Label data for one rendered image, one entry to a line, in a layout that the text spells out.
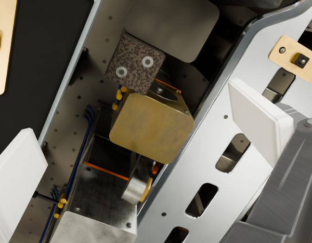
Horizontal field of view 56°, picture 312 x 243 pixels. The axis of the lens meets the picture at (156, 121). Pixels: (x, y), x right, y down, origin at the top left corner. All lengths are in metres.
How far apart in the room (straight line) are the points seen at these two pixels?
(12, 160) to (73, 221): 0.24
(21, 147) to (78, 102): 0.58
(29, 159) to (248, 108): 0.13
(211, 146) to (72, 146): 0.44
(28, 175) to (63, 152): 0.64
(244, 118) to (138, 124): 0.20
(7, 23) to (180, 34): 0.17
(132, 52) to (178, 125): 0.11
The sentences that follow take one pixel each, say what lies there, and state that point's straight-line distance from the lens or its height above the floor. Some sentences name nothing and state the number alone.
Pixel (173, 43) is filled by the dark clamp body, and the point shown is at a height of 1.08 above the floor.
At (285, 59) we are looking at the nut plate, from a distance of 0.46.
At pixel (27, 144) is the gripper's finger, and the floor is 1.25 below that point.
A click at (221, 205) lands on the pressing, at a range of 0.55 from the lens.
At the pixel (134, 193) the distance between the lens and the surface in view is 0.37.
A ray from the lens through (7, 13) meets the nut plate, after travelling 0.26.
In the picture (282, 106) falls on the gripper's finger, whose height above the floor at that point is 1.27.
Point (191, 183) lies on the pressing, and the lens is 0.51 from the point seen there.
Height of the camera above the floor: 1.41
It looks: 67 degrees down
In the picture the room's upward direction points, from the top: 170 degrees clockwise
